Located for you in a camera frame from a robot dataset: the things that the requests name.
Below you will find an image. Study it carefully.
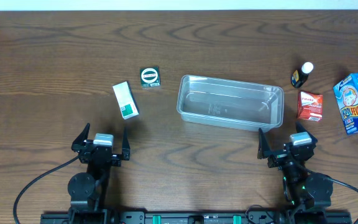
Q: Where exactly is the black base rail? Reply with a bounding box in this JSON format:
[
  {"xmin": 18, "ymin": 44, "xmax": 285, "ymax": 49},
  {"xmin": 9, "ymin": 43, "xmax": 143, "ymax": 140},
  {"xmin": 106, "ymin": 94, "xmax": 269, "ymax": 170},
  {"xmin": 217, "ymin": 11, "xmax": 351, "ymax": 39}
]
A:
[{"xmin": 40, "ymin": 209, "xmax": 352, "ymax": 224}]

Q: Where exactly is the white green Panadol box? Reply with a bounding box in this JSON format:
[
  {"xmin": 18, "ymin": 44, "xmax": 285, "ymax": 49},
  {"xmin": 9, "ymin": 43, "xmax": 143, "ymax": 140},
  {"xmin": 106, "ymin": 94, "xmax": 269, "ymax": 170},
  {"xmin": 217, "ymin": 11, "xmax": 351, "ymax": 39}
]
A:
[{"xmin": 112, "ymin": 82, "xmax": 139, "ymax": 119}]

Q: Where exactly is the blue Kool Fever box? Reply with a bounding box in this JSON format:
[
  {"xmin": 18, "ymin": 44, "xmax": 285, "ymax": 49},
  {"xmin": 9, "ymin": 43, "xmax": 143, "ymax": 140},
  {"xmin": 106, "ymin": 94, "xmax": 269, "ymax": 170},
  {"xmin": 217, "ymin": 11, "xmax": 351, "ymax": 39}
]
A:
[{"xmin": 333, "ymin": 73, "xmax": 358, "ymax": 134}]

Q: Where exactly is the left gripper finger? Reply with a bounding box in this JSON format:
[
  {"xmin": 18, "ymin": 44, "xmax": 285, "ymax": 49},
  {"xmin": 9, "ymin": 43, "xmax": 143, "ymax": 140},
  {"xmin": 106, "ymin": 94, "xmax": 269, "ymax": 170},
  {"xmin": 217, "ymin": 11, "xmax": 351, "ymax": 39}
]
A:
[
  {"xmin": 71, "ymin": 123, "xmax": 90, "ymax": 152},
  {"xmin": 122, "ymin": 128, "xmax": 131, "ymax": 161}
]

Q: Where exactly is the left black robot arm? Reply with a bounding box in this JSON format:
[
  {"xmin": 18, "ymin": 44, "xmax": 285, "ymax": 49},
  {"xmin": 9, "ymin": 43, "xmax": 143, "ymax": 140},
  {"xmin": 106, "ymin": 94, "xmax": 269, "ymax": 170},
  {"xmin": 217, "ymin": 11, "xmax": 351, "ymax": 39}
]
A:
[{"xmin": 67, "ymin": 123, "xmax": 131, "ymax": 224}]

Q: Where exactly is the clear plastic container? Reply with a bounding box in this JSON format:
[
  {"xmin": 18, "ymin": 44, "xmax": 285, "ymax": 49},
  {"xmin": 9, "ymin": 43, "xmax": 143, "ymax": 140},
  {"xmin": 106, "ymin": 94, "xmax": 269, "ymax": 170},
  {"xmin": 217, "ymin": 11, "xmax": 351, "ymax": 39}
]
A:
[{"xmin": 177, "ymin": 75, "xmax": 284, "ymax": 132}]

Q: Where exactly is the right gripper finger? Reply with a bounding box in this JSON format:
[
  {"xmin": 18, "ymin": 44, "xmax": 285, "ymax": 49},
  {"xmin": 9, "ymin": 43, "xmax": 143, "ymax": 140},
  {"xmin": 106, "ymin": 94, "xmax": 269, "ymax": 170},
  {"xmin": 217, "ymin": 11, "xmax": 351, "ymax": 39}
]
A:
[
  {"xmin": 295, "ymin": 121, "xmax": 318, "ymax": 145},
  {"xmin": 257, "ymin": 128, "xmax": 272, "ymax": 159}
]

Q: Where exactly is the left black cable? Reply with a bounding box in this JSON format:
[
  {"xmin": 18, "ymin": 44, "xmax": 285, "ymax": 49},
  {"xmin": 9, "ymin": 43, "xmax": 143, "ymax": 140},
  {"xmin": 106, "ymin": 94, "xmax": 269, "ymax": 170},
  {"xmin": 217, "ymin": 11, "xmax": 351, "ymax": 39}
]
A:
[{"xmin": 12, "ymin": 154, "xmax": 81, "ymax": 224}]

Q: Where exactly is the red Panadol ActiFast box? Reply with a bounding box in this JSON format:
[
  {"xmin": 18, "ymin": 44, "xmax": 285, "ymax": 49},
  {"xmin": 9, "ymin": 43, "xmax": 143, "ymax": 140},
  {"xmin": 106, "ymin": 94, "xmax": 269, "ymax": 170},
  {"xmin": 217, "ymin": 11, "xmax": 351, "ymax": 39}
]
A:
[{"xmin": 297, "ymin": 91, "xmax": 323, "ymax": 122}]

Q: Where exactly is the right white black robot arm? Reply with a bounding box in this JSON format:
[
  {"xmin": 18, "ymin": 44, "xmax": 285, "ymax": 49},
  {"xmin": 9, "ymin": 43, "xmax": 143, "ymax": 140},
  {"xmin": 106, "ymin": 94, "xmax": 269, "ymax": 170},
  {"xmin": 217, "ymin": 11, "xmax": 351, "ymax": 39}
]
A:
[{"xmin": 257, "ymin": 123, "xmax": 333, "ymax": 223}]

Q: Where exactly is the dark green Zam-Buk box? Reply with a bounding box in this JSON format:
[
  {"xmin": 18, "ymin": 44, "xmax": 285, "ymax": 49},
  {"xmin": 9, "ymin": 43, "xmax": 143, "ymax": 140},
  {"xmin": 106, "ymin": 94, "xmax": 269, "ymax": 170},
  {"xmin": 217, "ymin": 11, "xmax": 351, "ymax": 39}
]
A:
[{"xmin": 140, "ymin": 66, "xmax": 160, "ymax": 88}]

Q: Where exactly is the dark bottle white cap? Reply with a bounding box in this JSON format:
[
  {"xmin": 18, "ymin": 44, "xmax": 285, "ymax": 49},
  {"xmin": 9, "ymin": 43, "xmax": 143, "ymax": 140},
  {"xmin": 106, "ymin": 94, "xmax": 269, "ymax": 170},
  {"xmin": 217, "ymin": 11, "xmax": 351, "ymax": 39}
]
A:
[{"xmin": 291, "ymin": 62, "xmax": 314, "ymax": 88}]

